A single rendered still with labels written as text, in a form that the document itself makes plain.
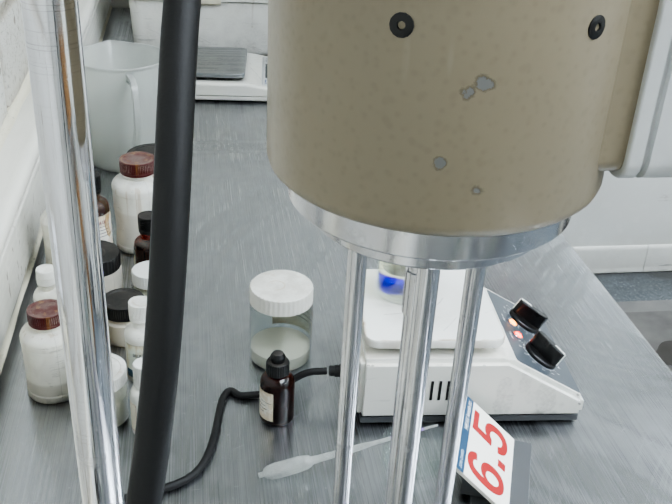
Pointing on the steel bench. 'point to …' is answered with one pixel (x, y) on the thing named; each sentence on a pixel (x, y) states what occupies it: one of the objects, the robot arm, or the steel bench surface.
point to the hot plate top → (391, 319)
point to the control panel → (527, 342)
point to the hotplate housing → (379, 375)
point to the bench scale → (230, 75)
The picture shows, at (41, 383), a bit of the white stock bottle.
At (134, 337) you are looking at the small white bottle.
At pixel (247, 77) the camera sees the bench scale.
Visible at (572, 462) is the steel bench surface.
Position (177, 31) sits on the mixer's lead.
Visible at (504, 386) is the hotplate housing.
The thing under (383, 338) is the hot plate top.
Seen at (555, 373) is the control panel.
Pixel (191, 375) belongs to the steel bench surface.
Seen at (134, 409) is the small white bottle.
